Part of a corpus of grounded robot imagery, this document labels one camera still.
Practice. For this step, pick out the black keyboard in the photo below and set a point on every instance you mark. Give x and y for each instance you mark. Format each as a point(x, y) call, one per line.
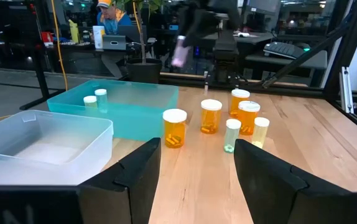
point(282, 49)

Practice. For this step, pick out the white cylindrical container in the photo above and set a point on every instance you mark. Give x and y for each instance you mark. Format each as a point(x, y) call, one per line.
point(98, 36)

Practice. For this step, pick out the red box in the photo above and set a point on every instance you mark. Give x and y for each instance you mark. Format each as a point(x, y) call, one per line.
point(46, 36)

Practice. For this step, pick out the leafy plant in black pot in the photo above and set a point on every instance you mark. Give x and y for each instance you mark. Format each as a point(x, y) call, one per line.
point(144, 70)

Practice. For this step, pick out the small teal pill bottle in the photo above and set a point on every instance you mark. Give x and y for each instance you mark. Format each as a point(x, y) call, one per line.
point(101, 99)

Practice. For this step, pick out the black desk leg stand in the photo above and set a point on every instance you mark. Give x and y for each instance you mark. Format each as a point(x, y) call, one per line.
point(40, 62)

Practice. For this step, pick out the small pale green pill bottle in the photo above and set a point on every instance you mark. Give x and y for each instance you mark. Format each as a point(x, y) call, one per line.
point(232, 135)

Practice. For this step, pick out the grey desk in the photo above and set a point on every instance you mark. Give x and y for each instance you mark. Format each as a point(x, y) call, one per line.
point(315, 62)

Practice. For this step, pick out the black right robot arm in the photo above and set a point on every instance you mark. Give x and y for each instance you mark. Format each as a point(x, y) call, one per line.
point(225, 56)

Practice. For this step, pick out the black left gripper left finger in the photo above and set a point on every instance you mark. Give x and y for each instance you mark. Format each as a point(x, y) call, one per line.
point(128, 186)

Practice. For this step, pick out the large orange pill bottle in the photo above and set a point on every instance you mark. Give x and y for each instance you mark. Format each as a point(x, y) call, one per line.
point(174, 127)
point(248, 117)
point(211, 115)
point(237, 98)

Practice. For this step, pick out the silver metal bracket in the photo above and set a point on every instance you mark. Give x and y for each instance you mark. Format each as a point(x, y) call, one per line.
point(346, 90)

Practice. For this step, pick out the yellow-green drink bottle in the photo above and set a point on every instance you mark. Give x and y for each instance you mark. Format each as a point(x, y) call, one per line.
point(73, 31)

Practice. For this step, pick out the black aluminium extrusion frame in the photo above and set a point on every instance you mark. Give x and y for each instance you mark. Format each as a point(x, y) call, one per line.
point(327, 39)

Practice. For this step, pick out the small yellow-green pill bottle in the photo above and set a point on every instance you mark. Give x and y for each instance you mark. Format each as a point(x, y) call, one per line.
point(90, 101)

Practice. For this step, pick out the teal plastic bin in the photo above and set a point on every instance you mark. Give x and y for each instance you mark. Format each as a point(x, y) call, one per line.
point(135, 105)

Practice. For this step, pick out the grey electronic device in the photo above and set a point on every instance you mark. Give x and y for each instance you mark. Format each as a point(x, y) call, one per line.
point(114, 42)

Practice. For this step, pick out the small purple pill bottle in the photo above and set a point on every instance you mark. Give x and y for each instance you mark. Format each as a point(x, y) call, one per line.
point(180, 53)

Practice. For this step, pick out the clear plastic bin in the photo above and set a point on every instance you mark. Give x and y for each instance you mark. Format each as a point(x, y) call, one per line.
point(41, 149)

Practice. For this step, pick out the small yellow pill bottle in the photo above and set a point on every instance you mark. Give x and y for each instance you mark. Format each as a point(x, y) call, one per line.
point(260, 132)

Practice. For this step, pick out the person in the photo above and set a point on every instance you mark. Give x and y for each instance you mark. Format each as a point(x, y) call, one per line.
point(113, 23)

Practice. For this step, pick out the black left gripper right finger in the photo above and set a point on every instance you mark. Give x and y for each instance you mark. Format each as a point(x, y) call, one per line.
point(275, 193)

